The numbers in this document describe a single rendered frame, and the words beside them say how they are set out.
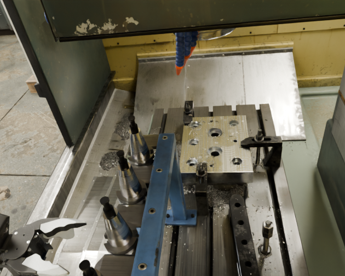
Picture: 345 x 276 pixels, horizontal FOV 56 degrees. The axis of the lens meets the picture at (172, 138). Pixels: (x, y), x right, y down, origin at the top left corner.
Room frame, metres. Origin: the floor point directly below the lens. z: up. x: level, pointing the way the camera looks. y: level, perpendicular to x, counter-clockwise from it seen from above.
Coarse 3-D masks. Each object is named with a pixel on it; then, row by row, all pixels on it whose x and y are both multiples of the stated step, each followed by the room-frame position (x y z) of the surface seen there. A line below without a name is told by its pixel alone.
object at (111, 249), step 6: (126, 222) 0.37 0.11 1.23; (132, 228) 0.36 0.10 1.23; (138, 234) 0.36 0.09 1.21; (132, 240) 0.33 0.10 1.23; (108, 246) 0.33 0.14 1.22; (126, 246) 0.32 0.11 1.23; (132, 246) 0.32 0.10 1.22; (108, 252) 0.33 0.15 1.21; (114, 252) 0.32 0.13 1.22; (120, 252) 0.32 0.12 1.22; (126, 252) 0.32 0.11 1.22; (132, 252) 0.32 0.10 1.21
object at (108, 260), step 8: (104, 256) 0.32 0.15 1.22; (112, 256) 0.32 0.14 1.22; (120, 256) 0.31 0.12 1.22; (128, 256) 0.31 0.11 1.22; (96, 264) 0.31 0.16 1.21; (104, 264) 0.30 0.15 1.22; (112, 264) 0.30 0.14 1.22; (120, 264) 0.30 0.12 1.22; (128, 264) 0.30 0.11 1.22; (104, 272) 0.29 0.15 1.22; (112, 272) 0.29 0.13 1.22; (120, 272) 0.28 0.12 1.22; (128, 272) 0.28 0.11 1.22
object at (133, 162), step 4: (152, 148) 0.57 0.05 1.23; (128, 152) 0.57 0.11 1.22; (152, 152) 0.57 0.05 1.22; (148, 156) 0.55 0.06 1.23; (152, 156) 0.55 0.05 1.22; (128, 160) 0.55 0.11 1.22; (132, 160) 0.54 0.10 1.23; (136, 160) 0.54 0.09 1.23; (140, 160) 0.54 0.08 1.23; (144, 160) 0.54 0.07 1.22; (148, 160) 0.54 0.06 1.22; (152, 160) 0.55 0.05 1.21; (132, 164) 0.54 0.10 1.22; (136, 164) 0.53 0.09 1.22; (140, 164) 0.53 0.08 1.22; (144, 164) 0.53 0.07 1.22; (148, 164) 0.54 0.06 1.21; (152, 164) 0.54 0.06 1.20
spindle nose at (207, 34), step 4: (228, 28) 0.68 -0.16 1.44; (232, 28) 0.69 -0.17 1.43; (200, 32) 0.67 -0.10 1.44; (204, 32) 0.67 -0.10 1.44; (208, 32) 0.67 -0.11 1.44; (212, 32) 0.67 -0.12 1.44; (216, 32) 0.67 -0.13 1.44; (220, 32) 0.67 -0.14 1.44; (224, 32) 0.68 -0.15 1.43; (228, 32) 0.68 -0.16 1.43; (200, 36) 0.67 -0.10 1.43; (204, 36) 0.67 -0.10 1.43; (208, 36) 0.67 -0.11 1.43; (212, 36) 0.67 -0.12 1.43; (216, 36) 0.67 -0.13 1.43; (220, 36) 0.67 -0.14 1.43; (200, 40) 0.68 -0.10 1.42
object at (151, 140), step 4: (144, 136) 0.63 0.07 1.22; (148, 136) 0.63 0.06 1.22; (152, 136) 0.63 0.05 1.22; (156, 136) 0.63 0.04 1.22; (148, 140) 0.62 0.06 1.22; (152, 140) 0.61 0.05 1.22; (156, 140) 0.61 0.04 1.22; (148, 144) 0.60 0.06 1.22; (152, 144) 0.60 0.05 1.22; (156, 144) 0.60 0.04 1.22
